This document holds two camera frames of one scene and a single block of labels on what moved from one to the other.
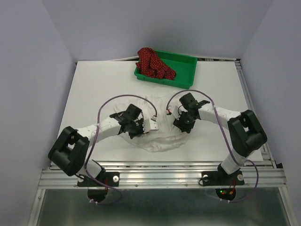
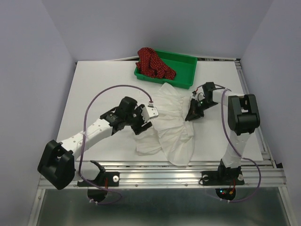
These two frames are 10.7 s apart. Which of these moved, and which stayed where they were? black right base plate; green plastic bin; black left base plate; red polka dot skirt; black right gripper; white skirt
Moved: black right gripper; white skirt
Stayed: green plastic bin; black right base plate; black left base plate; red polka dot skirt
